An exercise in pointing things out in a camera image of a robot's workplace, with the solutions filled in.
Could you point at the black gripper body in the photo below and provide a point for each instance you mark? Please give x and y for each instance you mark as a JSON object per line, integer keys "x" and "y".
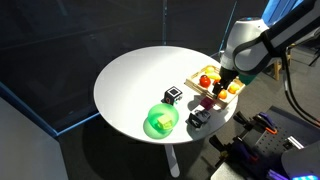
{"x": 229, "y": 75}

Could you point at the pink block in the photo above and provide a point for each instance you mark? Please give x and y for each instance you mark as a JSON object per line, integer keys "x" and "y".
{"x": 207, "y": 103}

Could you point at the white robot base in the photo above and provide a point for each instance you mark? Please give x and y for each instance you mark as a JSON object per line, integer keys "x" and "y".
{"x": 300, "y": 161}

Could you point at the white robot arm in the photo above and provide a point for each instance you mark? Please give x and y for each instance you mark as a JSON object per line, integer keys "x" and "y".
{"x": 253, "y": 43}

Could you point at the yellow-green block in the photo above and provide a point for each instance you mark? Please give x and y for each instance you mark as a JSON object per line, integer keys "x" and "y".
{"x": 164, "y": 122}

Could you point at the green bowl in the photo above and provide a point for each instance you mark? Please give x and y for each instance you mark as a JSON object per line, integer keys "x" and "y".
{"x": 155, "y": 115}

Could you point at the orange fruit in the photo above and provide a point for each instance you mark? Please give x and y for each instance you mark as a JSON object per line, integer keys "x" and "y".
{"x": 222, "y": 94}

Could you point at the yellow-orange round fruit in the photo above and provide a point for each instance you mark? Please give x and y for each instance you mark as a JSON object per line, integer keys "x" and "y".
{"x": 234, "y": 88}

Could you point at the yellow banana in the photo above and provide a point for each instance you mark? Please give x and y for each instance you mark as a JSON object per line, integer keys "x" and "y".
{"x": 214, "y": 76}

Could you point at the red tomato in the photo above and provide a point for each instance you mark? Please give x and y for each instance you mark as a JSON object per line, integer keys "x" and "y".
{"x": 205, "y": 81}

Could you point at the yellow lemon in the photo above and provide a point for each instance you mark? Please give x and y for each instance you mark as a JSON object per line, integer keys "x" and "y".
{"x": 210, "y": 69}

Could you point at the wooden tray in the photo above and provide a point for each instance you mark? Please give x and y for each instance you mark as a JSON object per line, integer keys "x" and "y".
{"x": 195, "y": 85}

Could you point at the cube with zebra print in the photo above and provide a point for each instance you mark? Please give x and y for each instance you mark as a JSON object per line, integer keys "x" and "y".
{"x": 199, "y": 119}

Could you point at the cube with black square print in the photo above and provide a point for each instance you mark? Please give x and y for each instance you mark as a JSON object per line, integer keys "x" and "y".
{"x": 172, "y": 95}

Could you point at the purple black spring clamp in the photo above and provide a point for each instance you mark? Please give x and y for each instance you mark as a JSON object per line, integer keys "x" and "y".
{"x": 275, "y": 175}
{"x": 241, "y": 150}
{"x": 265, "y": 121}

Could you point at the black perforated mounting board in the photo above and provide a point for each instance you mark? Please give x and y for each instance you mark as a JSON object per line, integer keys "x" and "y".
{"x": 273, "y": 143}

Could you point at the white table base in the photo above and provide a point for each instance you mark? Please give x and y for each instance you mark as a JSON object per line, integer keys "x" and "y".
{"x": 172, "y": 161}

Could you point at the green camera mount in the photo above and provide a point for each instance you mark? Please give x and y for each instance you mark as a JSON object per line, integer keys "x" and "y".
{"x": 247, "y": 79}

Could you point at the aluminium rail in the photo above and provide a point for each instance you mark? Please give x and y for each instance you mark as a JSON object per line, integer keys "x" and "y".
{"x": 294, "y": 142}

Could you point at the blue floor rail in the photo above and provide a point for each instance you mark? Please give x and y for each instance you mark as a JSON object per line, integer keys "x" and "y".
{"x": 76, "y": 124}

